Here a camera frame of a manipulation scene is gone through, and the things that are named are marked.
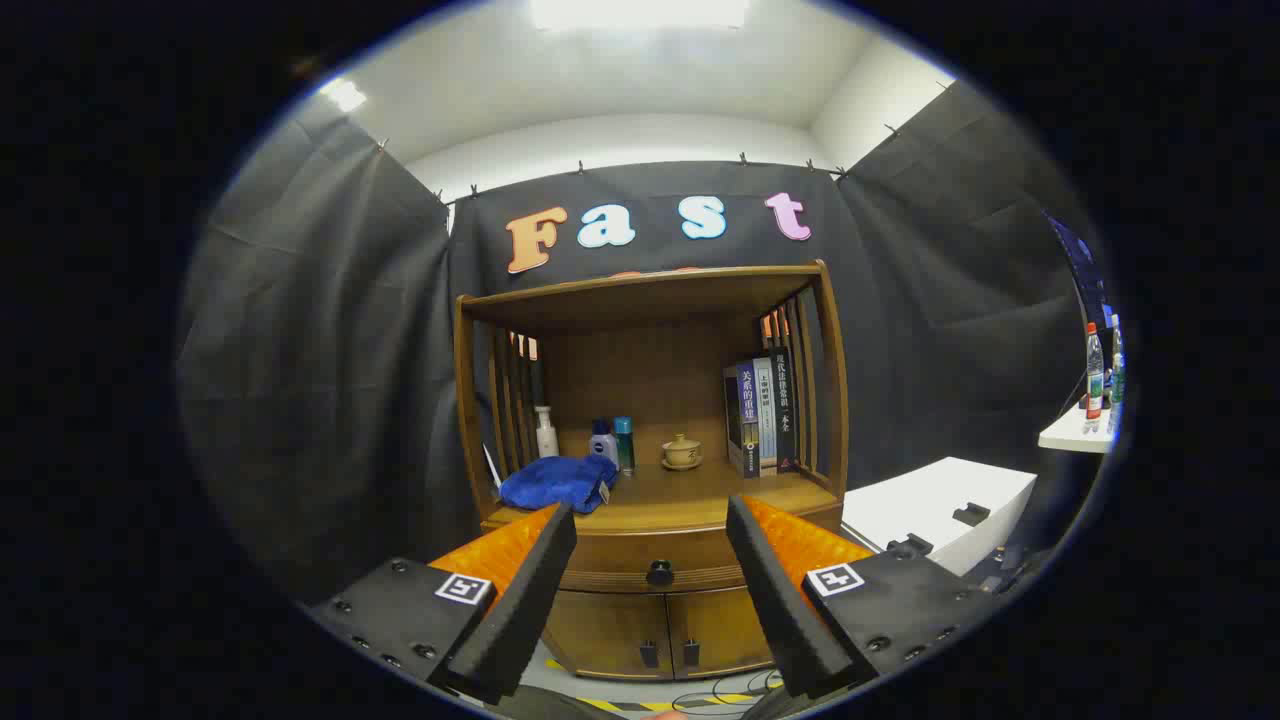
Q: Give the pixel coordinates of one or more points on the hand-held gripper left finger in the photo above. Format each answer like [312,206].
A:
[530,600]

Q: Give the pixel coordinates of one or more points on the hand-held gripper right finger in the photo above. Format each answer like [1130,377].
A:
[775,600]

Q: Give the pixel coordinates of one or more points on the wooden drawer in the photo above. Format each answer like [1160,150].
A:
[620,555]

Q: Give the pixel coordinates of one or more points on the wooden cabinet door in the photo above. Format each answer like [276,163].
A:
[600,630]
[720,625]

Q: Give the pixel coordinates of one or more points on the wooden countertop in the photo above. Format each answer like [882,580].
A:
[690,490]

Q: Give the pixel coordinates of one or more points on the wooden cabinet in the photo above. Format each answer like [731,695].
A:
[650,380]

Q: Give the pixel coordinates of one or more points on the blue towel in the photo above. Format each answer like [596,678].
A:
[550,482]

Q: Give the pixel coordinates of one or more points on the yellow black hazard tape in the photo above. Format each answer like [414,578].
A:
[600,705]

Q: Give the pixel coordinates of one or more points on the black clip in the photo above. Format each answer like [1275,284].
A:
[970,515]
[910,546]

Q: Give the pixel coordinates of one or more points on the white pump bottle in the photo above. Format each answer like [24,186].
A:
[547,440]

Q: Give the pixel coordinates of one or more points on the white bottle with blue cap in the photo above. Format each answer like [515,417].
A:
[603,447]

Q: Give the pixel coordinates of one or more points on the beige lidded tea cup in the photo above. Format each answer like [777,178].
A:
[682,453]

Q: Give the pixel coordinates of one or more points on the white box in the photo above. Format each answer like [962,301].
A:
[920,500]

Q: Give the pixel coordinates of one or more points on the teal bottle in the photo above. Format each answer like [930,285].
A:
[625,445]

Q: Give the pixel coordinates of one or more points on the dark blue book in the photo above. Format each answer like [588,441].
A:
[742,420]

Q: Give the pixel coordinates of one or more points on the light grey book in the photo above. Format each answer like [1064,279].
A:
[766,415]

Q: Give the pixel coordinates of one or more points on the black book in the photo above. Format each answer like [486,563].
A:
[785,410]

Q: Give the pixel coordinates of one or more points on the white side table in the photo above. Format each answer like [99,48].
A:
[1070,435]

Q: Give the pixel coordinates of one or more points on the black backdrop cloth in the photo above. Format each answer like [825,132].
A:
[300,350]

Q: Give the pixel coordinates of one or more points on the red label water bottle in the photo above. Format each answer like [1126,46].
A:
[1094,380]

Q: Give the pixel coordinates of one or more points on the green label bottle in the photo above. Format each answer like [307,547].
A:
[1116,375]

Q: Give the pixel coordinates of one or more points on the dark blue board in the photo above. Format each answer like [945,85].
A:
[1085,275]

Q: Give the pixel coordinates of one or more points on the small ceiling light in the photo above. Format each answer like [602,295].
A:
[343,95]

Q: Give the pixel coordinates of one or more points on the ceiling light panel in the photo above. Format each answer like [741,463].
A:
[640,12]

